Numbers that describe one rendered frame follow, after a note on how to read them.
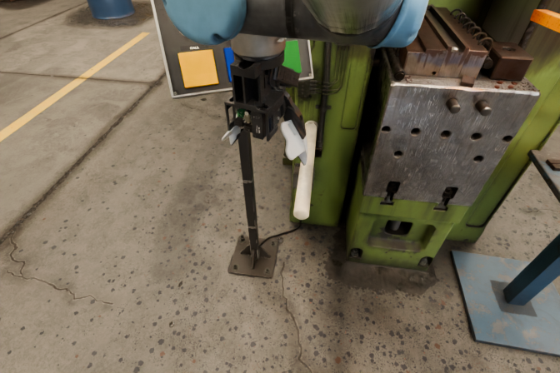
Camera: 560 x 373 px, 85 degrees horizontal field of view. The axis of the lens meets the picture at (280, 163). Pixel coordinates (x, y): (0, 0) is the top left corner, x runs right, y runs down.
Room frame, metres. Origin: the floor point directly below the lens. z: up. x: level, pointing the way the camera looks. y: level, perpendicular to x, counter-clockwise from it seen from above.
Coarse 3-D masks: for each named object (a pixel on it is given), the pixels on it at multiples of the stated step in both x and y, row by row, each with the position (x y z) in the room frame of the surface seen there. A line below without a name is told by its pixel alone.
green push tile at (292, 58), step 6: (288, 42) 0.72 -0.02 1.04; (294, 42) 0.73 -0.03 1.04; (288, 48) 0.72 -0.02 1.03; (294, 48) 0.72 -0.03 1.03; (288, 54) 0.71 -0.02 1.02; (294, 54) 0.71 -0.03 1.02; (288, 60) 0.70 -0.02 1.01; (294, 60) 0.71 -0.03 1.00; (288, 66) 0.70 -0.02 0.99; (294, 66) 0.70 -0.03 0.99; (300, 66) 0.70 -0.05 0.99; (300, 72) 0.70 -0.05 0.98
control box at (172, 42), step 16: (160, 0) 0.71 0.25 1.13; (160, 16) 0.69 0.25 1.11; (160, 32) 0.67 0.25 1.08; (176, 32) 0.68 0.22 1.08; (176, 48) 0.66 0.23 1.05; (192, 48) 0.67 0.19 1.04; (208, 48) 0.68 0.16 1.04; (304, 48) 0.73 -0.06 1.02; (176, 64) 0.65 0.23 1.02; (224, 64) 0.67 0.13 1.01; (304, 64) 0.72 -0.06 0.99; (176, 80) 0.63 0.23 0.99; (224, 80) 0.65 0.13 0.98; (304, 80) 0.72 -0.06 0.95; (176, 96) 0.61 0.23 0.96; (192, 96) 0.64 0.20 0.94
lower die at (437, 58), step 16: (448, 16) 1.10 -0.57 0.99; (432, 32) 0.94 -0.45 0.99; (464, 32) 0.94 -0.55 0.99; (400, 48) 0.91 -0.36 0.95; (416, 48) 0.84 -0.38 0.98; (432, 48) 0.82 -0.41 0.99; (448, 48) 0.81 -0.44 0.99; (480, 48) 0.81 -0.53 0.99; (416, 64) 0.82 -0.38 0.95; (432, 64) 0.81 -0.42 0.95; (448, 64) 0.80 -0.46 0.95; (464, 64) 0.80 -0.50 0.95; (480, 64) 0.79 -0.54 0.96
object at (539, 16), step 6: (534, 12) 0.74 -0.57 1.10; (540, 12) 0.72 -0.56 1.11; (546, 12) 0.70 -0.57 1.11; (552, 12) 0.70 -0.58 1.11; (534, 18) 0.72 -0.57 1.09; (540, 18) 0.71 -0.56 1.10; (546, 18) 0.69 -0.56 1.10; (552, 18) 0.67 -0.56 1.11; (558, 18) 0.65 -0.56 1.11; (546, 24) 0.68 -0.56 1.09; (552, 24) 0.66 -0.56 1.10; (558, 24) 0.64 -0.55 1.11; (558, 30) 0.63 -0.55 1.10
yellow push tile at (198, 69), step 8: (184, 56) 0.65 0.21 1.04; (192, 56) 0.66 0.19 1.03; (200, 56) 0.66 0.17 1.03; (208, 56) 0.67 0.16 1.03; (184, 64) 0.64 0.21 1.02; (192, 64) 0.65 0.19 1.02; (200, 64) 0.65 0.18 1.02; (208, 64) 0.66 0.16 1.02; (184, 72) 0.63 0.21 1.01; (192, 72) 0.64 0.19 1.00; (200, 72) 0.64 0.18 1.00; (208, 72) 0.65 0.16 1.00; (216, 72) 0.65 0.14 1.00; (184, 80) 0.63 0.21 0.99; (192, 80) 0.63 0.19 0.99; (200, 80) 0.63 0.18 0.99; (208, 80) 0.64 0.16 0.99; (216, 80) 0.64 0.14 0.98
